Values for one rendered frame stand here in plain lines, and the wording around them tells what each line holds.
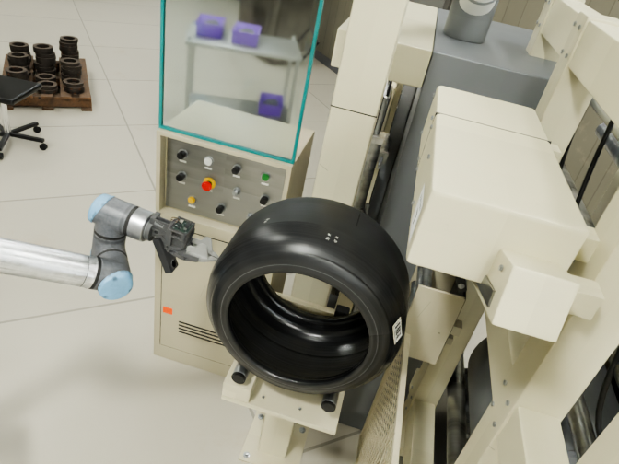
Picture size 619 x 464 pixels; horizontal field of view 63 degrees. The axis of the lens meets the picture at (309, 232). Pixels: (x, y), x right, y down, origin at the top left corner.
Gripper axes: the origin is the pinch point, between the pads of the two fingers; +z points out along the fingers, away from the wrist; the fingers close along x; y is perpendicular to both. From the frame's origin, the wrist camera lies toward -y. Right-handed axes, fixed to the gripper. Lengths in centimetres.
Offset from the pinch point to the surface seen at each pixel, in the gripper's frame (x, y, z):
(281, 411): -10, -38, 34
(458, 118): 2, 61, 44
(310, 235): -6.5, 24.5, 23.3
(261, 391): -5.1, -39.4, 26.1
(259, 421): 40, -119, 31
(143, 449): 10, -125, -12
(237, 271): -11.3, 9.2, 9.1
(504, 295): -46, 54, 54
